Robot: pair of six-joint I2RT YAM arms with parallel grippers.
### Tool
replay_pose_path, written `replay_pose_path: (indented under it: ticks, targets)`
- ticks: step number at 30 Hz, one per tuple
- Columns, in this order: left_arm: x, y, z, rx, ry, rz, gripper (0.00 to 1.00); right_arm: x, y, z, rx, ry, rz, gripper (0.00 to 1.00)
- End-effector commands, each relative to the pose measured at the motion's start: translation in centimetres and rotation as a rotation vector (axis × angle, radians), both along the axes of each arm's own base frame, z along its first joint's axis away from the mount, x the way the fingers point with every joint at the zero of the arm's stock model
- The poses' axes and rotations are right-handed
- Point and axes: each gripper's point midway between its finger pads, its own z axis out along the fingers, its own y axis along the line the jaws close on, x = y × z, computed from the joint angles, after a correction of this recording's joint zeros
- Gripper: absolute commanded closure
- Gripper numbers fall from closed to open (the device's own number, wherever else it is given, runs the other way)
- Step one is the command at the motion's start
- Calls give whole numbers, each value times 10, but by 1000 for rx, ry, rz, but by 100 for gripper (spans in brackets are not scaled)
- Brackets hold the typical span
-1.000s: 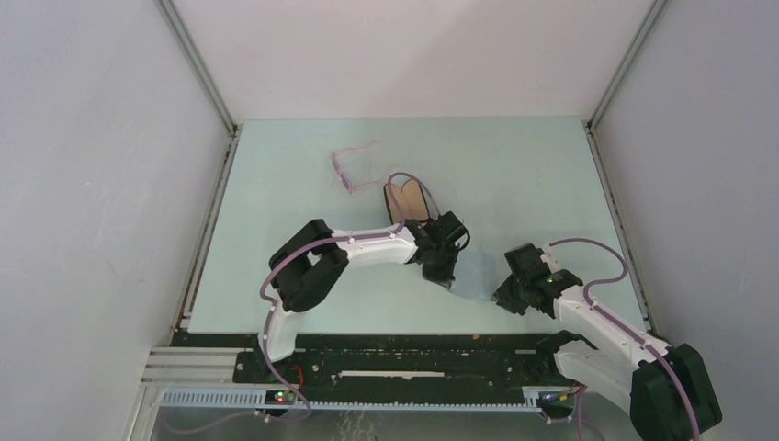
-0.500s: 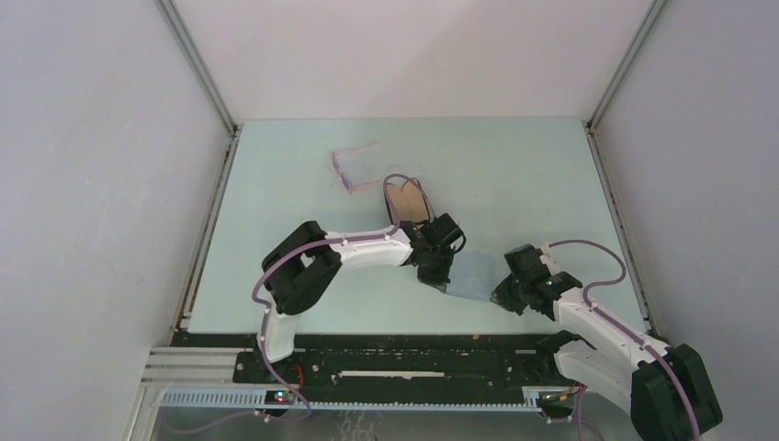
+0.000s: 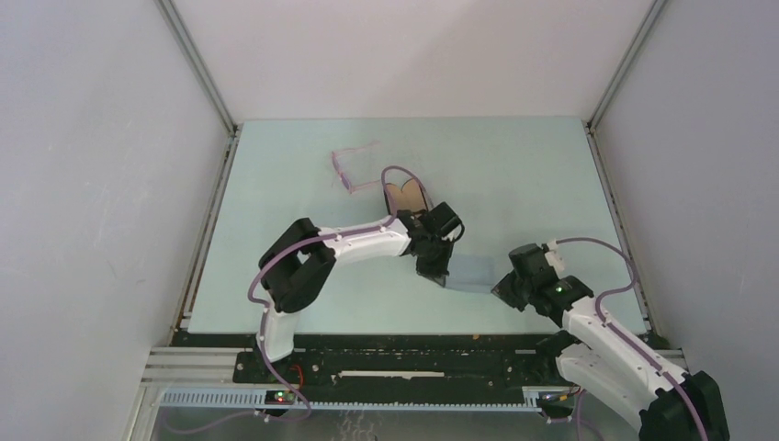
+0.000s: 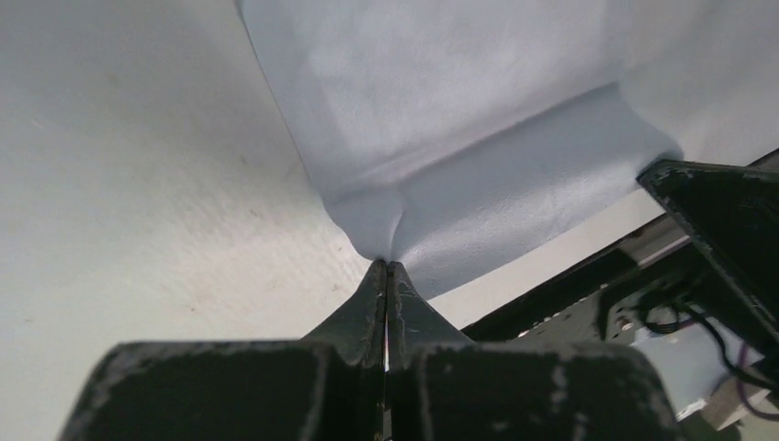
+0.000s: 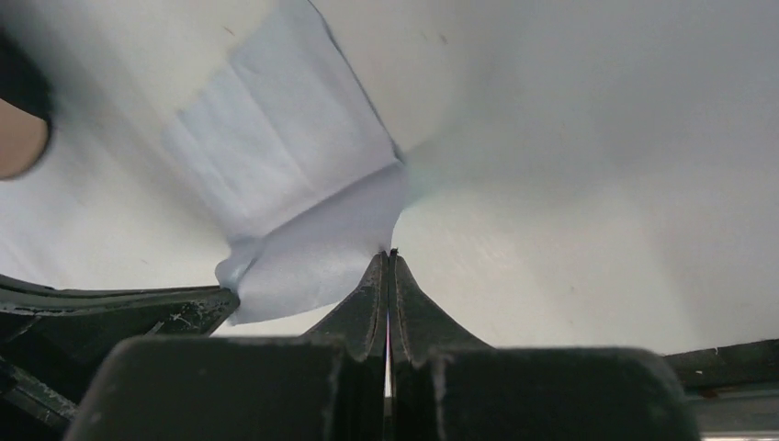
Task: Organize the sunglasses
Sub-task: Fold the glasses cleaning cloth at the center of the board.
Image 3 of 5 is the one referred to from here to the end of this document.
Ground left corner frame post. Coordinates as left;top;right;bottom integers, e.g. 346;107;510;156
154;0;239;137

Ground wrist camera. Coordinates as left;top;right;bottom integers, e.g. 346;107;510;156
544;240;565;277
440;215;466;243

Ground aluminium frame extrusion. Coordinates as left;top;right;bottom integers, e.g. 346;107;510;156
122;347;241;440

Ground corner frame post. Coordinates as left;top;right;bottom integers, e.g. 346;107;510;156
154;0;239;137
585;0;671;131

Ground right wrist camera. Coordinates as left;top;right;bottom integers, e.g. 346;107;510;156
544;240;565;277

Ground black glasses case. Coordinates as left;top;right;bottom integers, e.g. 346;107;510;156
383;179;430;215

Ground right corner frame post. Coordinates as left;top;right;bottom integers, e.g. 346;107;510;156
585;0;671;131

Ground pink transparent sunglasses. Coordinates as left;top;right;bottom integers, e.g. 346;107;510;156
331;141;391;195

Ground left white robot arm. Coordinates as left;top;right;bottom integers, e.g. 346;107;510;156
247;202;465;383

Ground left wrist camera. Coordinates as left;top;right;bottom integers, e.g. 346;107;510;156
440;215;466;243

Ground slotted cable duct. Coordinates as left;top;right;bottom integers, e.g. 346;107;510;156
158;388;553;413

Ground blue cleaning cloth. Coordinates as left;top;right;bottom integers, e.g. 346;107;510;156
444;254;496;294

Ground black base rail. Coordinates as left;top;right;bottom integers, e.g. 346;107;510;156
172;331;582;407

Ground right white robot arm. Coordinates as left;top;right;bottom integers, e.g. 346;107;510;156
491;241;730;440

